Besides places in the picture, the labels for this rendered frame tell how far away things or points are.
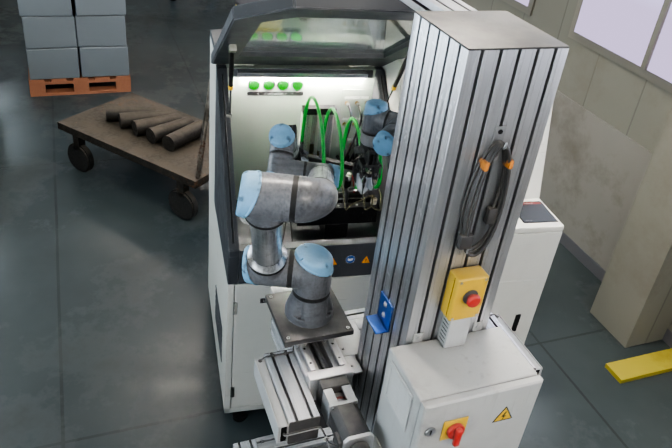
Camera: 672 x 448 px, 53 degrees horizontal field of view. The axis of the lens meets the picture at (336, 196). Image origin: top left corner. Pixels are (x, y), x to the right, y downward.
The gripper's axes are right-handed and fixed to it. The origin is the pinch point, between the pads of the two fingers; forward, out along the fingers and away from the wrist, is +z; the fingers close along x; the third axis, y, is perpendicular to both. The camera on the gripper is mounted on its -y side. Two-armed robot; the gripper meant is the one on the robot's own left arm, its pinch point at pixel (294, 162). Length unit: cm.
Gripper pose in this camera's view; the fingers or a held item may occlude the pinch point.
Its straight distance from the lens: 234.7
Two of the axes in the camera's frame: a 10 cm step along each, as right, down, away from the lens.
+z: 0.6, 2.5, 9.7
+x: 9.9, -1.2, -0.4
